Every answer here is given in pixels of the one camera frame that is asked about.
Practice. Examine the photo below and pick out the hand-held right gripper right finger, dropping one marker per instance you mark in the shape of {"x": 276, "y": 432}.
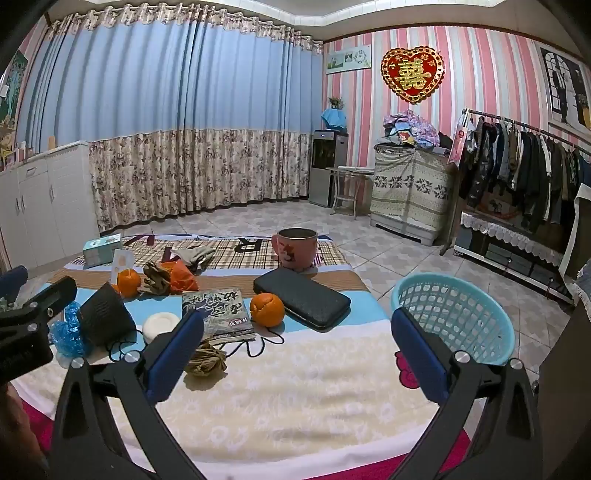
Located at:
{"x": 418, "y": 360}

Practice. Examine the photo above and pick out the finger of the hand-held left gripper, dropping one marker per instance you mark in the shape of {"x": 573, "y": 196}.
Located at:
{"x": 14, "y": 277}
{"x": 51, "y": 295}

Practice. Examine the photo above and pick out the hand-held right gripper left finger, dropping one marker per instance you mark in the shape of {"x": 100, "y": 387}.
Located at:
{"x": 178, "y": 355}

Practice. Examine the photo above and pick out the brown paper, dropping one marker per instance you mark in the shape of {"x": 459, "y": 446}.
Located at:
{"x": 207, "y": 362}

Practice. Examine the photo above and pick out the white round soap bar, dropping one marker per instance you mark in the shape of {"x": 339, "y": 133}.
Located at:
{"x": 159, "y": 325}

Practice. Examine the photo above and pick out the blue plastic wrap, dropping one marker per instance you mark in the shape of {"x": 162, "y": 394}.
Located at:
{"x": 67, "y": 332}

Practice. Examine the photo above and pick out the black face mask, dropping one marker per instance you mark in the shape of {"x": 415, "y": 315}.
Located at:
{"x": 104, "y": 318}

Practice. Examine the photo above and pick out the dark printed book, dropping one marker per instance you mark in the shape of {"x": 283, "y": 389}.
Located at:
{"x": 217, "y": 309}

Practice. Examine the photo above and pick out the light blue plastic basket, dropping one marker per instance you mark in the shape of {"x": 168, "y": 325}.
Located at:
{"x": 461, "y": 309}

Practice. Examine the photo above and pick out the orange plastic bag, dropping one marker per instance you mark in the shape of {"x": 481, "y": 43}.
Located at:
{"x": 182, "y": 279}

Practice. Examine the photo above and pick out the orange fruit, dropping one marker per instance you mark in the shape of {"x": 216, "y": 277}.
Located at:
{"x": 266, "y": 308}
{"x": 128, "y": 282}

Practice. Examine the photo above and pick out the white paper card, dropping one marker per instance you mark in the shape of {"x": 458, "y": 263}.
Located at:
{"x": 122, "y": 263}

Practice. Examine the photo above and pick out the brown wrapper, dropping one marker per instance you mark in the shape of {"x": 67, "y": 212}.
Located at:
{"x": 154, "y": 279}

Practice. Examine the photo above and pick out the grey gloves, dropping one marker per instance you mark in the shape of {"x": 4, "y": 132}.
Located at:
{"x": 194, "y": 256}

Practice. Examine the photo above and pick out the person's left forearm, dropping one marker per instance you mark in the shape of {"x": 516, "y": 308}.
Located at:
{"x": 16, "y": 429}

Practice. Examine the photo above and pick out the teal tissue box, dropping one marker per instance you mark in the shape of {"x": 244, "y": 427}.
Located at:
{"x": 101, "y": 249}

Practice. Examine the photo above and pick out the white cabinet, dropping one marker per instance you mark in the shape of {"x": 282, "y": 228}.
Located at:
{"x": 46, "y": 194}

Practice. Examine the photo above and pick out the striped cartoon printed blanket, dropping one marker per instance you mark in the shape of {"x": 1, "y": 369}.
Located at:
{"x": 300, "y": 392}

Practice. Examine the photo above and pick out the low dark cabinet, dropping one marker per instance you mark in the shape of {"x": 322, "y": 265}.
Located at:
{"x": 508, "y": 263}

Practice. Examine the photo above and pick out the black textured case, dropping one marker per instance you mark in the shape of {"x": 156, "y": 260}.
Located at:
{"x": 300, "y": 297}

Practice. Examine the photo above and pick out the dark wooden furniture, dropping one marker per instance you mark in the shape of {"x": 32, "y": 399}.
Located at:
{"x": 568, "y": 392}

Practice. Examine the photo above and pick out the white lace cloth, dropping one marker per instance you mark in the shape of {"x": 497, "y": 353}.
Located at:
{"x": 508, "y": 230}

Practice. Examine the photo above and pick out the pink cartoon mug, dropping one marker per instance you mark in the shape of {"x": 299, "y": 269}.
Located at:
{"x": 295, "y": 249}

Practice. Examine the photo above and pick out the cloth covered cabinet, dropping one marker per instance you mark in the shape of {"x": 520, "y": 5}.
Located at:
{"x": 411, "y": 189}

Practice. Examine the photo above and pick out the small metal stool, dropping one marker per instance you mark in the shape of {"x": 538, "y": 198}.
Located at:
{"x": 353, "y": 184}

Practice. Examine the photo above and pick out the white hanging garment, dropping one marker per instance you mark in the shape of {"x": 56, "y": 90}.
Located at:
{"x": 579, "y": 230}

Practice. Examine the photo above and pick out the grey water dispenser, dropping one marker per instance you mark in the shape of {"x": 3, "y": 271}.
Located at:
{"x": 325, "y": 166}

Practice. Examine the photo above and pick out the row of hanging clothes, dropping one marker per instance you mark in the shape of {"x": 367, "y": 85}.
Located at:
{"x": 521, "y": 170}

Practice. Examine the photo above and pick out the pink hanging bag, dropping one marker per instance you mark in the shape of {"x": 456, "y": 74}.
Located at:
{"x": 458, "y": 143}

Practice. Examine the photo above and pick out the blue floral curtain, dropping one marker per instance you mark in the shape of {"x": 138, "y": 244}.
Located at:
{"x": 184, "y": 115}

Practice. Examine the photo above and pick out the pile of folded clothes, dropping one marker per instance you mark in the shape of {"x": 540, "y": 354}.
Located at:
{"x": 411, "y": 129}

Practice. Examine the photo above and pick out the metal clothes rack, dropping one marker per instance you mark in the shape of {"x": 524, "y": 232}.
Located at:
{"x": 508, "y": 121}

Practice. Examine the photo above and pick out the blue covered water bottle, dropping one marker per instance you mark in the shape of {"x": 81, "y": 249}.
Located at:
{"x": 334, "y": 117}

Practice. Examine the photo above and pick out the small potted plant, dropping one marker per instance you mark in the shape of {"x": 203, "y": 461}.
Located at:
{"x": 334, "y": 101}

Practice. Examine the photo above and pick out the small picture frame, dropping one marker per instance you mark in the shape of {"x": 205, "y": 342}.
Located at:
{"x": 21, "y": 151}

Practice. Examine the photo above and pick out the green wall poster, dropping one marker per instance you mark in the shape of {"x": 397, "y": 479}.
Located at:
{"x": 11, "y": 92}

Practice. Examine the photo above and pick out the red heart wall decoration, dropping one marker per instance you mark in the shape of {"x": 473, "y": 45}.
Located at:
{"x": 412, "y": 74}

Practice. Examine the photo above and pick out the framed wall poster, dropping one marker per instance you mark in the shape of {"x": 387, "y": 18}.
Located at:
{"x": 565, "y": 87}

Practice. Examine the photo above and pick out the wall clock picture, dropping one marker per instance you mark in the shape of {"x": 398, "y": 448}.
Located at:
{"x": 348, "y": 57}

